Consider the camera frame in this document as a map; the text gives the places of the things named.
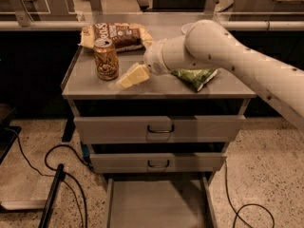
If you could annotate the bottom drawer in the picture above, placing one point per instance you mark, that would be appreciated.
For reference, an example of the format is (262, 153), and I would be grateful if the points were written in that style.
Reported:
(170, 203)

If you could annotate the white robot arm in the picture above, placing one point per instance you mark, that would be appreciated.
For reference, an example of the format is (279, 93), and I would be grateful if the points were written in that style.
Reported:
(206, 44)

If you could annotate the white horizontal rail pipe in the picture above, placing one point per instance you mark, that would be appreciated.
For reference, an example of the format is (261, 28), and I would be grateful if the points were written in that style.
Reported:
(229, 25)

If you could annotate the top drawer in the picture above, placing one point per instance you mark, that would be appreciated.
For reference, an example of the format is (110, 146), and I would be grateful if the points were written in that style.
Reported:
(159, 129)

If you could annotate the grey drawer cabinet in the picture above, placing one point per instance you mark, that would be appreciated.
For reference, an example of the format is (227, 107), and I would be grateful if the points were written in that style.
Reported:
(166, 95)

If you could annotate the dark furniture left edge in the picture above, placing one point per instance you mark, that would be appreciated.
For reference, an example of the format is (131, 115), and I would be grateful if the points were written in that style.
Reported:
(7, 132)

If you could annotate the middle drawer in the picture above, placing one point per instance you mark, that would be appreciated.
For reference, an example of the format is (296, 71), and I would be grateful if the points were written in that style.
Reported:
(157, 162)

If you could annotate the orange soda can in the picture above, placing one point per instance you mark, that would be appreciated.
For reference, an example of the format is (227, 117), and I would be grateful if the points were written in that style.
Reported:
(106, 59)

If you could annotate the drawer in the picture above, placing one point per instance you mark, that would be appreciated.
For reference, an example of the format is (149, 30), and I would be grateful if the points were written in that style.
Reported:
(157, 162)
(159, 129)
(170, 203)

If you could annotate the white bowl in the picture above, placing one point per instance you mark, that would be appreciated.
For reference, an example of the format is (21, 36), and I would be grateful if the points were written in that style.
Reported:
(185, 28)

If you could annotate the brown snack bag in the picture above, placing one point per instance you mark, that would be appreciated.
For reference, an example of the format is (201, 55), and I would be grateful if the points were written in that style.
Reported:
(125, 36)

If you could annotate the black bar on floor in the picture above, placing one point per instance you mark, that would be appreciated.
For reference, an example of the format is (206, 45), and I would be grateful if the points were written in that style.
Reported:
(59, 175)

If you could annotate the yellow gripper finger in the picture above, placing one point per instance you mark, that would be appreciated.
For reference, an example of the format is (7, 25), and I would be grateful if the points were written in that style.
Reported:
(137, 73)

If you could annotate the green chip bag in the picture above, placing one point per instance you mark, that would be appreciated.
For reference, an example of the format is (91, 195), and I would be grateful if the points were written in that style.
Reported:
(197, 78)

